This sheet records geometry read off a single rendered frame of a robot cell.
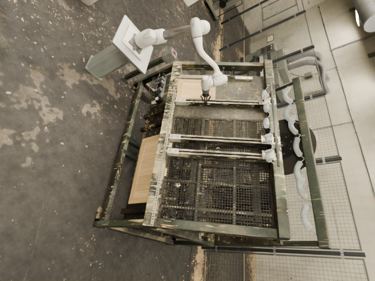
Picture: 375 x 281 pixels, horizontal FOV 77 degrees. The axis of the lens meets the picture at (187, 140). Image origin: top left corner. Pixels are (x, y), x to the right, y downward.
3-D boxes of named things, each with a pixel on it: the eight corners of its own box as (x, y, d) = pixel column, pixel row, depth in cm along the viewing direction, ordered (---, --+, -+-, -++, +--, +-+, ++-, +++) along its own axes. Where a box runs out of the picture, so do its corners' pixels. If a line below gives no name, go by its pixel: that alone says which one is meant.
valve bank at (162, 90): (151, 73, 318) (164, 66, 305) (158, 80, 328) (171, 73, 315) (144, 102, 293) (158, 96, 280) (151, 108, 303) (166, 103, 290)
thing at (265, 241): (206, 183, 305) (273, 174, 259) (212, 186, 315) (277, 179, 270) (202, 240, 270) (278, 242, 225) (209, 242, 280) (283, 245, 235)
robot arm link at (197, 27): (200, 35, 230) (206, 34, 241) (197, 15, 224) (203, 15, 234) (189, 38, 237) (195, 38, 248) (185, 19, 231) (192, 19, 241)
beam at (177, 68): (174, 67, 337) (173, 61, 328) (182, 67, 336) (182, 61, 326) (144, 227, 228) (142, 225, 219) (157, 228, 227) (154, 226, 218)
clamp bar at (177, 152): (168, 149, 263) (165, 138, 242) (278, 155, 250) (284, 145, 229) (167, 157, 258) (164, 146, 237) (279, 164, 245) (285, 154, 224)
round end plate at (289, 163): (249, 125, 339) (309, 110, 297) (250, 127, 343) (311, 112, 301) (250, 177, 300) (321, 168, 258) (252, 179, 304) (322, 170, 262)
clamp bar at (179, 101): (176, 100, 298) (174, 87, 277) (273, 103, 285) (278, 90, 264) (175, 106, 293) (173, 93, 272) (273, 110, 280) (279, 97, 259)
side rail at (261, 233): (158, 219, 231) (156, 217, 222) (273, 231, 219) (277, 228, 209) (157, 228, 227) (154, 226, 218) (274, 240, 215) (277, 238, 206)
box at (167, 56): (161, 52, 317) (172, 47, 307) (167, 58, 325) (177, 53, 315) (160, 58, 311) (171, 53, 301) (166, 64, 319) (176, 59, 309)
